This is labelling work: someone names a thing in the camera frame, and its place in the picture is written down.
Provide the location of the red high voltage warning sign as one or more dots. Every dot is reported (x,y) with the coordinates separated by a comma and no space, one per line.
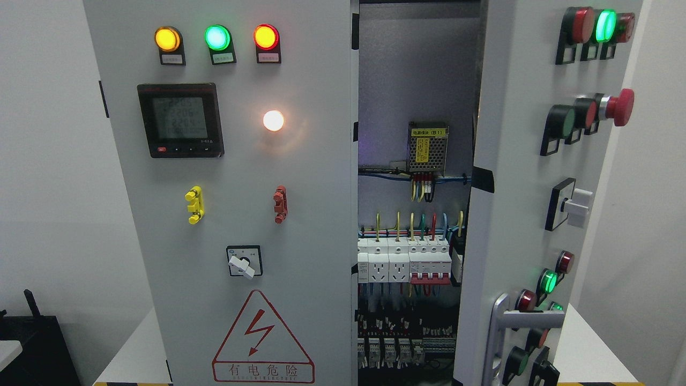
(260,348)

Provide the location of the white glowing indicator lamp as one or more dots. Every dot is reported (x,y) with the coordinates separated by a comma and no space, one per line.
(273,120)

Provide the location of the black surge protector module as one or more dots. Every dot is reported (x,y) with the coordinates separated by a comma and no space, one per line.
(457,253)

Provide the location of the red emergency stop button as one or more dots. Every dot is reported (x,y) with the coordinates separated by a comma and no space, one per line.
(617,108)

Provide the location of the green indicator lamp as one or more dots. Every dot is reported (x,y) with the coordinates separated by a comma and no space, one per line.
(220,44)

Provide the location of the silver door handle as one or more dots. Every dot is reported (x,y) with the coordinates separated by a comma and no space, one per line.
(497,368)

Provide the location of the white selector knob right door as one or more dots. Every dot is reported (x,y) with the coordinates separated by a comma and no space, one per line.
(568,204)

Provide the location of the relay terminal row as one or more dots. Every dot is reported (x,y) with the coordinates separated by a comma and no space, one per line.
(401,340)

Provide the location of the black box at left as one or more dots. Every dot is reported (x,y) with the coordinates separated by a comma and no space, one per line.
(45,358)

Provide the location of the metal mesh power supply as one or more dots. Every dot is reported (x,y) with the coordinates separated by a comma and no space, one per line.
(427,146)

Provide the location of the red indicator lamp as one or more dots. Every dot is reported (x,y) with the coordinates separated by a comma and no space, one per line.
(268,44)

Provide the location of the grey cabinet door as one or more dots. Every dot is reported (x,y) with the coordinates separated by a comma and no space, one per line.
(307,259)
(536,125)

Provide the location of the red terminal post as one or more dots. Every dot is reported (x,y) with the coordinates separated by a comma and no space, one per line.
(280,204)

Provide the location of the black digital power meter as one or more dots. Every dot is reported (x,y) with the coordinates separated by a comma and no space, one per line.
(181,120)

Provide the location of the white socket and breaker row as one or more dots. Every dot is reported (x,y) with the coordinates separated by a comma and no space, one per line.
(417,261)

